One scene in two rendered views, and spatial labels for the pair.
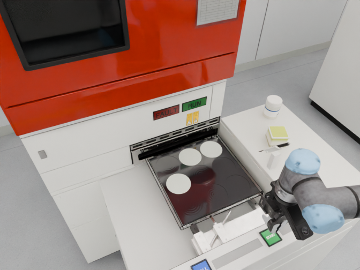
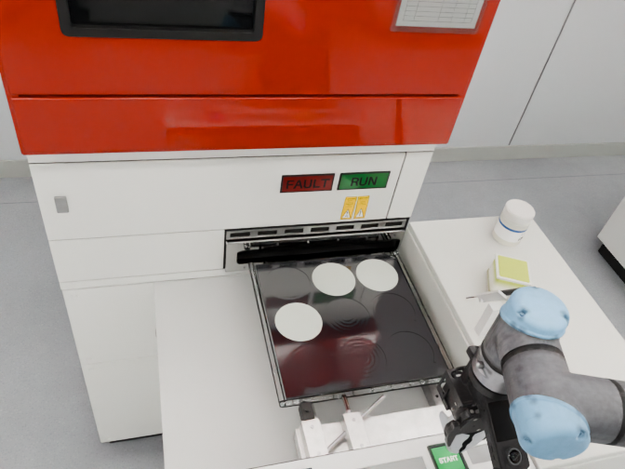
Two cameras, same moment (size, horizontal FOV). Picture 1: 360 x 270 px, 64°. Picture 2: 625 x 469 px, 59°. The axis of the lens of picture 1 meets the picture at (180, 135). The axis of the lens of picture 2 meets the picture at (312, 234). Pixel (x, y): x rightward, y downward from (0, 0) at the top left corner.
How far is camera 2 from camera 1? 8 cm
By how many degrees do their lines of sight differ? 4
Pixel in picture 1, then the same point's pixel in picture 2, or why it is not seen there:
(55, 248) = (50, 400)
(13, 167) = (15, 237)
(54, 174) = (75, 248)
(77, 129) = (134, 173)
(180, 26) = (365, 20)
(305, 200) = (521, 384)
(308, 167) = (542, 323)
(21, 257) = not seen: outside the picture
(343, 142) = not seen: outside the picture
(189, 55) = (371, 81)
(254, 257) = not seen: outside the picture
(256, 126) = (474, 251)
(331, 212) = (566, 416)
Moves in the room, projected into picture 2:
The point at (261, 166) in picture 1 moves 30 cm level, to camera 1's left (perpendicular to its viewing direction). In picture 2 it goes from (463, 326) to (324, 288)
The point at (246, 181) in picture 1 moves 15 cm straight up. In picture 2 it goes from (428, 349) to (450, 304)
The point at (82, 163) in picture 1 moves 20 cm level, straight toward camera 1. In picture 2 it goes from (130, 240) to (135, 314)
